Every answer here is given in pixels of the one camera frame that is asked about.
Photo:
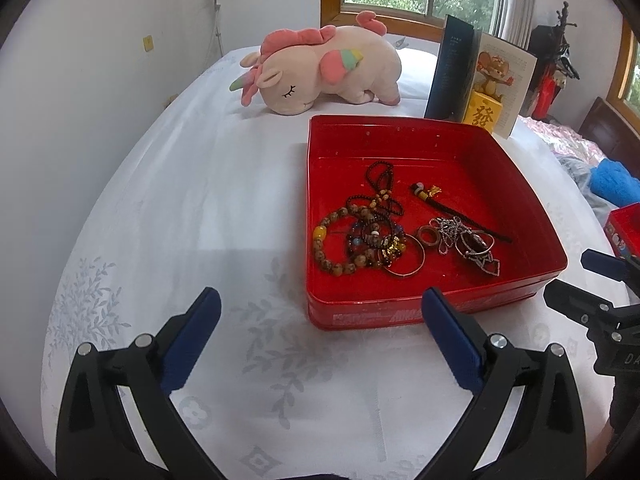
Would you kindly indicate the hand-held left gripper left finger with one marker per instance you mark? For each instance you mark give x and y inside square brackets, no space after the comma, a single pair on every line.
[192,340]

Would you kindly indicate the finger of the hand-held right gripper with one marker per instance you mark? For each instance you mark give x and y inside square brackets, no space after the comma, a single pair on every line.
[605,262]
[575,302]

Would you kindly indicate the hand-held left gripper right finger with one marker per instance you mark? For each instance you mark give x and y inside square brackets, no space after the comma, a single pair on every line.
[450,335]

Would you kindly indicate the silver bangle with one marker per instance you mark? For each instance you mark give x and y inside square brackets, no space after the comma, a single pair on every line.
[402,275]

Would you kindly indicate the red rectangular box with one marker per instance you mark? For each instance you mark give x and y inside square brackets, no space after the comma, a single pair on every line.
[450,160]

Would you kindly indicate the small red box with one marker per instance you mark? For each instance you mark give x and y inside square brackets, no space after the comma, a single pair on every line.
[625,225]

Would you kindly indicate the blue cloth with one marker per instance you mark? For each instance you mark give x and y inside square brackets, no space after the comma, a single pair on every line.
[615,182]

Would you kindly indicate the dark wooden headboard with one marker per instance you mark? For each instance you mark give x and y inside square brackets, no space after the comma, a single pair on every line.
[610,127]

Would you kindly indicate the pink floral bedding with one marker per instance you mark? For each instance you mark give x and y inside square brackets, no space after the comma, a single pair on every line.
[555,135]

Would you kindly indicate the small wooden framed window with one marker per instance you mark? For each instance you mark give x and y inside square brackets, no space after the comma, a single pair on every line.
[627,70]

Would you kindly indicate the cartoon mouse figurine yellow base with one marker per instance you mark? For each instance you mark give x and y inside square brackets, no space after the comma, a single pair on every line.
[482,110]

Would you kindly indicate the dark coat rack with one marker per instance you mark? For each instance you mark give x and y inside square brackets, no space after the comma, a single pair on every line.
[550,70]

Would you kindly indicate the cream cartoon card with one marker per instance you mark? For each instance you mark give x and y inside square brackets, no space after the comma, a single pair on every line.
[522,75]

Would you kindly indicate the dark standing book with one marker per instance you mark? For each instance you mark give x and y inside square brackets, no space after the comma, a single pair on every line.
[450,70]

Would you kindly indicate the pink plush unicorn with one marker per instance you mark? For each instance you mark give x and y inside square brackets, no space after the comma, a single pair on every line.
[325,70]

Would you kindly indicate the yellow wall socket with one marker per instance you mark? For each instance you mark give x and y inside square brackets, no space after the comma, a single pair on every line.
[148,43]

